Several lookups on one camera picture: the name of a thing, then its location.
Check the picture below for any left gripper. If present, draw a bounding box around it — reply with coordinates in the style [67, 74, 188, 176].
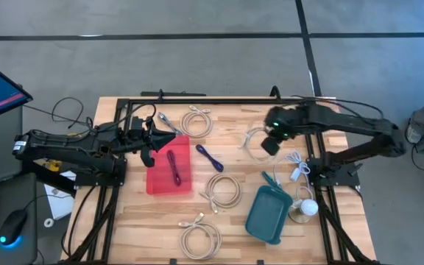
[121, 118, 177, 169]

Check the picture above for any grey cable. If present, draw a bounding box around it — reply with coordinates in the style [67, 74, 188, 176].
[157, 112, 183, 136]

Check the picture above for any maroon cable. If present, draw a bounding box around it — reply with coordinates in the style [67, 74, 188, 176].
[166, 149, 183, 187]

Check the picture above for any red translucent plastic tray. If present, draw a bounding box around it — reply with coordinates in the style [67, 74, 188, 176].
[145, 134, 194, 196]

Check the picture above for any beige usb cable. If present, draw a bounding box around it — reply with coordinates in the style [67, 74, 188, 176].
[177, 212, 223, 261]
[239, 126, 274, 166]
[180, 105, 214, 139]
[199, 172, 243, 214]

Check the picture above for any teal plastic bin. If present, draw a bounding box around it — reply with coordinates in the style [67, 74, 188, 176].
[244, 184, 294, 246]

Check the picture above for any white globe lamp brass base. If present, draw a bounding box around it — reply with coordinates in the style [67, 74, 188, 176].
[288, 198, 319, 225]

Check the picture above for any yellow clamp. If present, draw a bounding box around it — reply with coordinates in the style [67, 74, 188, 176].
[43, 157, 63, 173]

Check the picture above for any white paper sheet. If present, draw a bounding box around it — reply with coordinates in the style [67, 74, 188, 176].
[43, 169, 76, 221]

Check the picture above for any grey side desk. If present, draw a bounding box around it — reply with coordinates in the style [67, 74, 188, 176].
[0, 105, 39, 265]

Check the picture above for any black computer mouse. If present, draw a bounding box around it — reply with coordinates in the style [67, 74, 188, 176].
[0, 208, 28, 246]

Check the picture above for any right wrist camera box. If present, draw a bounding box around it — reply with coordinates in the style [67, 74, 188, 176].
[261, 136, 281, 156]

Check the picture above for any white cable with switch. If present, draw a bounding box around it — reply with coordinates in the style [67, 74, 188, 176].
[272, 149, 314, 203]

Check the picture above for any purple bundled cable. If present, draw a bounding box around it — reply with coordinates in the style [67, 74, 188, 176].
[195, 144, 225, 173]

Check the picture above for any black aluminium table frame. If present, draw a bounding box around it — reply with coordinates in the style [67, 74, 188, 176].
[60, 90, 378, 265]

